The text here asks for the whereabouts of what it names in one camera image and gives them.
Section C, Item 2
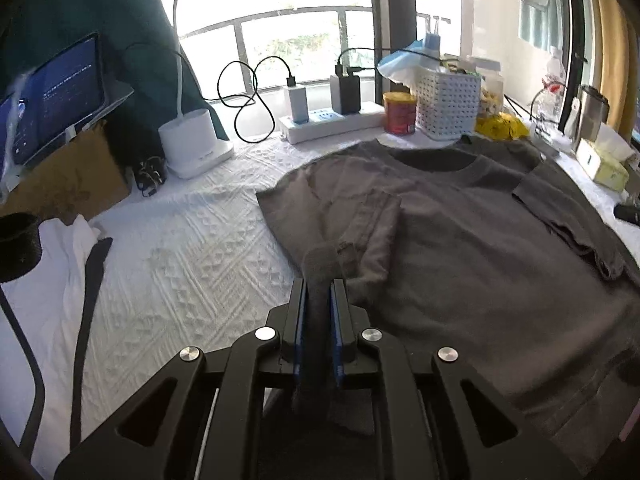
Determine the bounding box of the yellow curtain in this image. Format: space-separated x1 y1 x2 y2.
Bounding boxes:
597 0 639 143

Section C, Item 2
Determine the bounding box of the blue face mask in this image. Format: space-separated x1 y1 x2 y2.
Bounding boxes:
376 32 440 87

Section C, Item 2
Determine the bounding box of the yellow tissue box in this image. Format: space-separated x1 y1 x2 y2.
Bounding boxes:
576 122 637 193

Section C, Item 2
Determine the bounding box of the white perforated plastic basket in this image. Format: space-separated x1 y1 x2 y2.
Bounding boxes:
412 67 480 141

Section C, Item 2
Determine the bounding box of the red can yellow lid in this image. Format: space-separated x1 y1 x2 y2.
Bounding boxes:
383 91 416 136

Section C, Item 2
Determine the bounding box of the yellow snack bag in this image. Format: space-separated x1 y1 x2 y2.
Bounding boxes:
475 113 528 141

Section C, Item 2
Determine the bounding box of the dark grey t-shirt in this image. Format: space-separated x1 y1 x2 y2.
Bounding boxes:
257 138 639 474

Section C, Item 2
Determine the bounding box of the white charger block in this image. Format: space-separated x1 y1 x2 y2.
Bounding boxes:
284 76 309 124

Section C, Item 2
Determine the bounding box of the stainless steel tumbler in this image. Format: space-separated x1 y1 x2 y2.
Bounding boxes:
574 84 610 148

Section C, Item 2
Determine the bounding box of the brown cardboard box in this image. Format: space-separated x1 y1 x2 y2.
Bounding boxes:
1 120 131 226

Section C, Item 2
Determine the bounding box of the black looped charger cable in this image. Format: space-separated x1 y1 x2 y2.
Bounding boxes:
217 55 298 144

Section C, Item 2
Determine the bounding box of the tablet with dark screen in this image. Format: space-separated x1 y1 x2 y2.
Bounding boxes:
1 32 134 167

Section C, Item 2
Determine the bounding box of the clear jar of snacks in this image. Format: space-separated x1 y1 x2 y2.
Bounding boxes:
474 58 504 118

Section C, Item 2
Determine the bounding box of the clear water bottle red label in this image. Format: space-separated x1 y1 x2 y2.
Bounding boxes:
532 47 566 126

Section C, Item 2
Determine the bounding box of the black clip bundle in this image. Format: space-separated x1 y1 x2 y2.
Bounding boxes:
134 156 167 197

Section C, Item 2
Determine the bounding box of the black charger block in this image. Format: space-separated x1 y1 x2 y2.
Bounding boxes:
330 64 361 115

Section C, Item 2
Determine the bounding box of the white desk lamp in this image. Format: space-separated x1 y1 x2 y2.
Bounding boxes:
119 0 248 180

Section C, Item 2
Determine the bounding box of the white power strip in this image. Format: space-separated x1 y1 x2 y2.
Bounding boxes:
278 102 385 145

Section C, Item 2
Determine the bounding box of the dark teal curtain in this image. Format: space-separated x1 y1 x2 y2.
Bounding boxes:
1 0 210 166

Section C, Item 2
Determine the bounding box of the white folded garment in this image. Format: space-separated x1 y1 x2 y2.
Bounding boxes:
1 216 100 476

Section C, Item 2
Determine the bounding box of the black strap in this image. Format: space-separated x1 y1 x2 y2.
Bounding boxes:
69 236 114 451

